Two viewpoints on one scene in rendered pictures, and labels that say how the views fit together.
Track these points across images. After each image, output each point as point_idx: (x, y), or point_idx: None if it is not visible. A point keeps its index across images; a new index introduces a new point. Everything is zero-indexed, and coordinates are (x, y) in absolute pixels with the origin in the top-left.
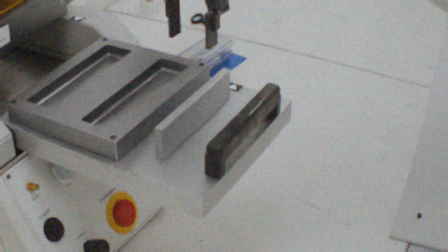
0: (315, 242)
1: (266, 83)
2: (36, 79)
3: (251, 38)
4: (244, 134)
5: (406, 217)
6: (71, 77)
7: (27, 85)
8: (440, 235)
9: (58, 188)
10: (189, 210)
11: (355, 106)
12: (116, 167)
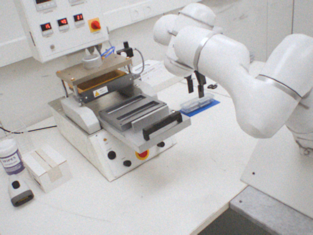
0: (207, 175)
1: (222, 112)
2: None
3: (227, 94)
4: (159, 127)
5: (248, 173)
6: (124, 105)
7: None
8: (262, 184)
9: (116, 141)
10: (136, 150)
11: None
12: (120, 134)
